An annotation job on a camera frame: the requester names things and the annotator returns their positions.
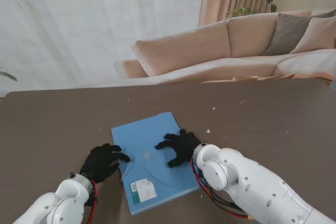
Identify grey cushion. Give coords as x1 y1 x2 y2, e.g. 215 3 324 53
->
262 13 314 56

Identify thin white closure string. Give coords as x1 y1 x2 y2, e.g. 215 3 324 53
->
118 158 132 183

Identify round wooden tray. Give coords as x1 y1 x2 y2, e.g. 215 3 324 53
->
232 76 259 82

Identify wooden coffee table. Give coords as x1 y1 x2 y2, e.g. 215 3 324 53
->
201 72 334 85

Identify red left arm cable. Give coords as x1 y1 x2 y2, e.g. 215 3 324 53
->
87 179 98 224

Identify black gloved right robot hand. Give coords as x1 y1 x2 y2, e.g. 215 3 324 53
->
154 129 208 168

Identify beige cushion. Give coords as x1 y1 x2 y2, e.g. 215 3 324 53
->
290 16 336 55

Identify white sheer curtain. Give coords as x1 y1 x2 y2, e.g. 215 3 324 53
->
0 0 207 91

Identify small green plant leaves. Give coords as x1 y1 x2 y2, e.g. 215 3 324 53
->
0 71 18 82

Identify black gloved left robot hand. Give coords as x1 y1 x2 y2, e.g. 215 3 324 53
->
79 143 131 184

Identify beige sofa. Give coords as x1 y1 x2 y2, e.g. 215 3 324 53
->
123 7 336 79

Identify blue file folder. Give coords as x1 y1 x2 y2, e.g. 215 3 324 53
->
111 112 202 216

